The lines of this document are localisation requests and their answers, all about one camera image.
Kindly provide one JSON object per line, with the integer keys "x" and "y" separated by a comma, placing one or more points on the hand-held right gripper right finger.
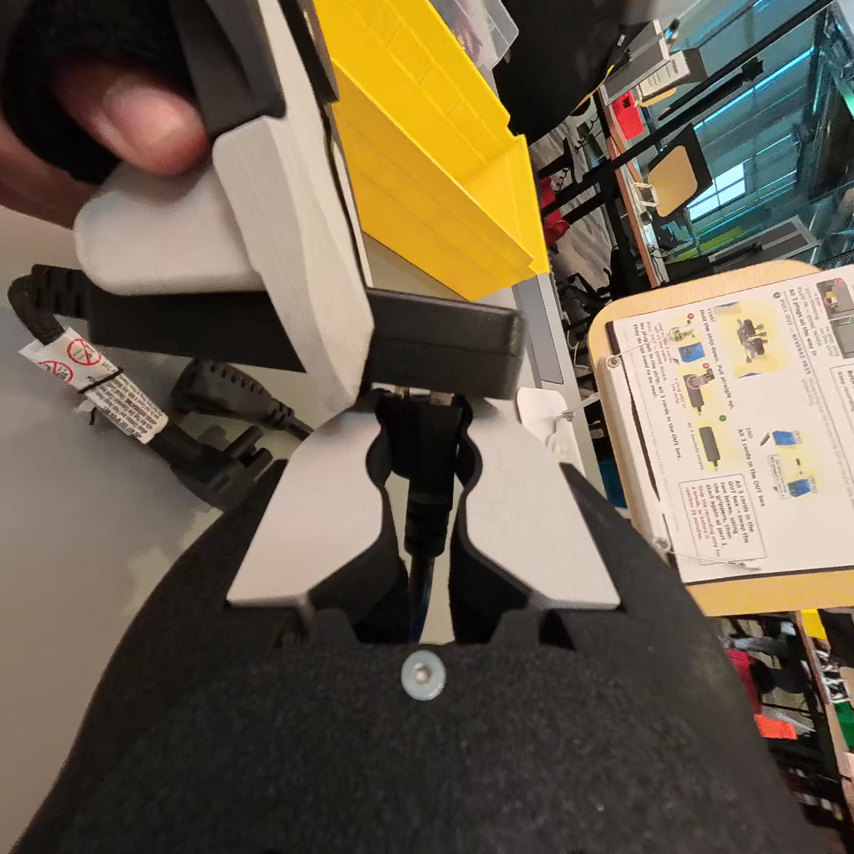
{"x": 534, "y": 527}

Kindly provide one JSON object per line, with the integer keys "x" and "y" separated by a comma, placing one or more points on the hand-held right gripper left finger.
{"x": 313, "y": 507}

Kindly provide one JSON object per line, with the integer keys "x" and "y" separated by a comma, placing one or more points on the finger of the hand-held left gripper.
{"x": 160, "y": 233}
{"x": 300, "y": 267}

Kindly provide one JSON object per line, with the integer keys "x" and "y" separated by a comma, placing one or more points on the black power strip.
{"x": 440, "y": 340}

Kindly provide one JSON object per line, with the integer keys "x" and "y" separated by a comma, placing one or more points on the grey desk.
{"x": 67, "y": 567}

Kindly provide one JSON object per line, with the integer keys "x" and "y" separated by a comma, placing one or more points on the person's left hand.
{"x": 133, "y": 120}

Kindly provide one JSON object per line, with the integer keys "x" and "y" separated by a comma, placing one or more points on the yellow plastic bin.
{"x": 433, "y": 167}

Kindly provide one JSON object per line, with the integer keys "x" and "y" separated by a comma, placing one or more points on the wooden sign board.
{"x": 754, "y": 597}

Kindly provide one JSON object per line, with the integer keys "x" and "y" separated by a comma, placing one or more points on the printed instruction sheet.
{"x": 747, "y": 427}

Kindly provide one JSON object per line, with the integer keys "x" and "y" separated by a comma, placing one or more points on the clear plastic container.
{"x": 484, "y": 26}

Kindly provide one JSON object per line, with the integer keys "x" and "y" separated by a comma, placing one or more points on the dark cloth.
{"x": 560, "y": 60}

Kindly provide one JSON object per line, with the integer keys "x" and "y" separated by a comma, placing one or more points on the red box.
{"x": 627, "y": 113}

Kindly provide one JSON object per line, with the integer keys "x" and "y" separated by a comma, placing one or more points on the tan-backed chair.
{"x": 677, "y": 177}

